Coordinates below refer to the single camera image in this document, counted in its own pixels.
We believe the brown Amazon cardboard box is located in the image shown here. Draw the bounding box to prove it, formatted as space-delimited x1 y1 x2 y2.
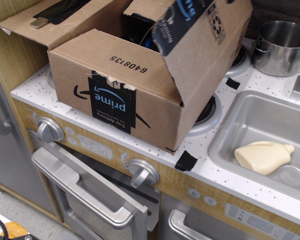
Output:
0 0 253 153

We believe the silver right stove knob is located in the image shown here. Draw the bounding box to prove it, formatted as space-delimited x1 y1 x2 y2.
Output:
128 158 160 188

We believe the silver stove knob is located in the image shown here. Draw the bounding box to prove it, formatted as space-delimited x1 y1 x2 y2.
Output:
128 158 160 188
37 116 65 144

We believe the black tape piece front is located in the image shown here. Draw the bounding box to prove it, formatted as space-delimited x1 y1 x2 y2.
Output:
174 151 198 172

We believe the black tape piece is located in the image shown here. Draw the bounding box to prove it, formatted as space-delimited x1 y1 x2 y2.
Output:
174 151 198 172
225 77 241 90

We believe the grey front stove burner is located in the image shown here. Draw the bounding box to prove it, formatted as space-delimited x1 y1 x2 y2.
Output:
187 93 222 137

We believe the grey stove burner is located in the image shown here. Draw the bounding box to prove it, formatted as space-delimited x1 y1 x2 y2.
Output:
187 93 222 137
225 45 251 78

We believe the silver toy sink basin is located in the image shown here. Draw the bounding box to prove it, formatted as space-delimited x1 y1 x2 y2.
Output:
208 90 300 200

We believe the black tape piece rear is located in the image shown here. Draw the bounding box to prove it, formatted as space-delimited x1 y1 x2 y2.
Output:
225 77 241 90

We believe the silver left stove knob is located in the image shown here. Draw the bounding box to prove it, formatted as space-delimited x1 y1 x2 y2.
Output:
37 116 65 144

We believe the silver toy oven door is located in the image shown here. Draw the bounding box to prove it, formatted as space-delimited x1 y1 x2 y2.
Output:
32 146 148 240

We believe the silver dishwasher door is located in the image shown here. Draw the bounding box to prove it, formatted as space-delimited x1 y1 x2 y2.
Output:
158 194 300 240

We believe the grey rear stove burner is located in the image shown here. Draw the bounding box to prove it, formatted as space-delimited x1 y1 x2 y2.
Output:
225 45 251 78

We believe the cream toy detergent bottle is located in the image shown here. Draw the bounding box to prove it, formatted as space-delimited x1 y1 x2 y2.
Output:
234 141 295 176

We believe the silver toy fridge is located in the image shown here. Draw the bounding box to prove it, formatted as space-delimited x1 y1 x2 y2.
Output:
0 83 56 216

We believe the stainless steel pot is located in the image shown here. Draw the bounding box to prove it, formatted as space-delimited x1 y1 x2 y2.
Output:
251 21 300 77

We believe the silver metal bar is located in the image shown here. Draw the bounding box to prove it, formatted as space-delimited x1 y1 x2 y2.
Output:
30 17 50 29

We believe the orange object on floor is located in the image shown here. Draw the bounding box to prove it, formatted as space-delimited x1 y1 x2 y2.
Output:
5 222 28 239

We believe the black cable in box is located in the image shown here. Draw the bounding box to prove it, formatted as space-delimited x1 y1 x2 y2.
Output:
126 24 161 51

